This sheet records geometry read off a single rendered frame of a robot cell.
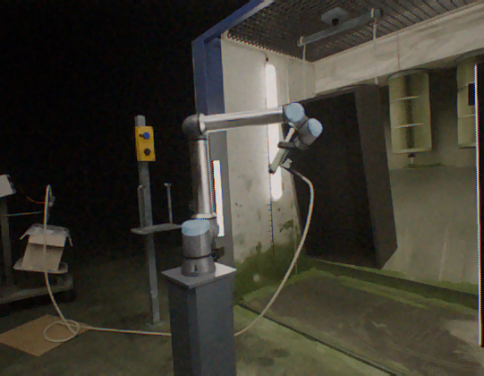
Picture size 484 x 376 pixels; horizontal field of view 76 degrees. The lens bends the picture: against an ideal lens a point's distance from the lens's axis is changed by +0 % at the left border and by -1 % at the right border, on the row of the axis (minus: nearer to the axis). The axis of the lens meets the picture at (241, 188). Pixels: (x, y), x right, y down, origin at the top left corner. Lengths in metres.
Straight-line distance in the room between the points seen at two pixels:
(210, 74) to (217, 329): 1.90
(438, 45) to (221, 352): 2.76
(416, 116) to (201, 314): 2.45
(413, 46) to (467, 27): 0.38
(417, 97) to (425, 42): 0.44
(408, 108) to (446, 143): 0.52
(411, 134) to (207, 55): 1.92
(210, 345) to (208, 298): 0.24
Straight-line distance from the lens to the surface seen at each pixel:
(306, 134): 1.77
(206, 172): 1.83
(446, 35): 3.16
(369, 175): 2.13
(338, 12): 2.60
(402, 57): 3.25
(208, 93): 2.65
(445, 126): 3.49
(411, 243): 3.22
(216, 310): 1.74
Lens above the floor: 1.17
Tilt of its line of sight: 3 degrees down
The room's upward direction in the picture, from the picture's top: 3 degrees counter-clockwise
